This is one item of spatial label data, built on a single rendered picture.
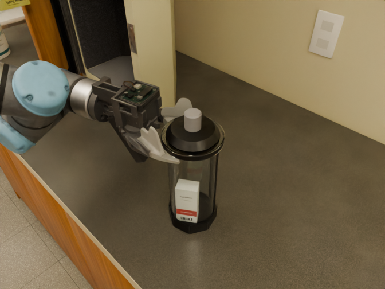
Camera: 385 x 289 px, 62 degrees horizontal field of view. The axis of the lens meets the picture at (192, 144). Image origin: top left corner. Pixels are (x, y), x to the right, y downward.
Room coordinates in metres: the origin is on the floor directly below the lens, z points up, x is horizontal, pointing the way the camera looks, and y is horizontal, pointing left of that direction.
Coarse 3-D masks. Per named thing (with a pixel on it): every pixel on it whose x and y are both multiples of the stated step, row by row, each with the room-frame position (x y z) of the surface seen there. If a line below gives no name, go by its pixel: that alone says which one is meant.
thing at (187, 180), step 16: (208, 160) 0.38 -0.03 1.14; (176, 176) 0.38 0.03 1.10; (192, 176) 0.37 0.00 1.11; (208, 176) 0.38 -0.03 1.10; (176, 192) 0.38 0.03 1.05; (192, 192) 0.37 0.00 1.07; (208, 192) 0.38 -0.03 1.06; (176, 208) 0.38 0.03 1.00; (192, 208) 0.37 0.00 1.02; (208, 208) 0.38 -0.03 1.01
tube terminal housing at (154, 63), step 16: (128, 0) 0.72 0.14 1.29; (144, 0) 0.74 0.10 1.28; (160, 0) 0.77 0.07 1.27; (128, 16) 0.72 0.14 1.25; (144, 16) 0.73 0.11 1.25; (160, 16) 0.77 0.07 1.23; (144, 32) 0.73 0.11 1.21; (160, 32) 0.76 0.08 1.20; (80, 48) 0.91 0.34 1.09; (144, 48) 0.73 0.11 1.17; (160, 48) 0.76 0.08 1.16; (144, 64) 0.72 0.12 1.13; (160, 64) 0.76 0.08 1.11; (96, 80) 0.87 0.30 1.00; (144, 80) 0.72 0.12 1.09; (160, 80) 0.76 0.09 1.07
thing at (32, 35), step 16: (0, 0) 0.83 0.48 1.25; (16, 0) 0.85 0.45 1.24; (32, 0) 0.87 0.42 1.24; (48, 0) 0.90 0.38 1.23; (0, 16) 0.82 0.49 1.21; (16, 16) 0.84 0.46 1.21; (32, 16) 0.87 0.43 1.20; (48, 16) 0.89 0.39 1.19; (0, 32) 0.81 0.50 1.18; (16, 32) 0.84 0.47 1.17; (32, 32) 0.86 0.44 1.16; (48, 32) 0.88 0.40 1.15; (0, 48) 0.81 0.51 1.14; (16, 48) 0.83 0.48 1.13; (32, 48) 0.85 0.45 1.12; (48, 48) 0.87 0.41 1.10; (16, 64) 0.82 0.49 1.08; (64, 64) 0.89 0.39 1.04
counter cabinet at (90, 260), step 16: (0, 144) 0.95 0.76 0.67; (0, 160) 1.12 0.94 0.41; (16, 160) 0.82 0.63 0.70; (16, 176) 0.96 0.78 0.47; (32, 176) 0.73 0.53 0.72; (16, 192) 1.21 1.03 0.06; (32, 192) 0.83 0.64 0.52; (48, 192) 0.64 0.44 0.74; (32, 208) 0.99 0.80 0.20; (48, 208) 0.72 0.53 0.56; (48, 224) 0.84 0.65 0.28; (64, 224) 0.63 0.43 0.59; (64, 240) 0.71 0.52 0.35; (80, 240) 0.55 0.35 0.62; (80, 256) 0.61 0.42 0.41; (96, 256) 0.48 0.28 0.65; (96, 272) 0.53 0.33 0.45; (112, 272) 0.42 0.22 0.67; (96, 288) 0.60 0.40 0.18; (112, 288) 0.46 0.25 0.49; (128, 288) 0.37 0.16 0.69
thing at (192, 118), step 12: (192, 108) 0.43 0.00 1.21; (180, 120) 0.44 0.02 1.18; (192, 120) 0.40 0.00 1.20; (204, 120) 0.44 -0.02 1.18; (168, 132) 0.41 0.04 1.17; (180, 132) 0.40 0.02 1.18; (192, 132) 0.40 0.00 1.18; (204, 132) 0.40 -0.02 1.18; (216, 132) 0.41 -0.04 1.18; (180, 144) 0.38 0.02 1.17; (192, 144) 0.38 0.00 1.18; (204, 144) 0.38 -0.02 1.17
